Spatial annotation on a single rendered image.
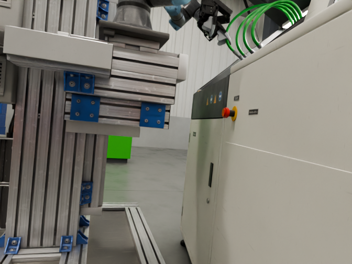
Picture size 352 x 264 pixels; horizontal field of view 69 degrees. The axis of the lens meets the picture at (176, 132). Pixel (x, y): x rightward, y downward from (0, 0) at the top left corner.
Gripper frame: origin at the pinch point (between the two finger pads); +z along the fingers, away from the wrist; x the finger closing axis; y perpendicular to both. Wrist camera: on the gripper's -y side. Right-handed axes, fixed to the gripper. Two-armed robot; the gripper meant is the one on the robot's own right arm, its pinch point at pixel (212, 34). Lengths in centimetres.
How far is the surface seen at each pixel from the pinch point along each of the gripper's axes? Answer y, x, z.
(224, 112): 4, 46, 43
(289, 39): 0, 75, 27
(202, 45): -130, -670, -218
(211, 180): 0, 26, 69
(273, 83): 0, 70, 36
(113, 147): 74, -313, 93
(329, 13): 0, 87, 27
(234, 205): 0, 54, 71
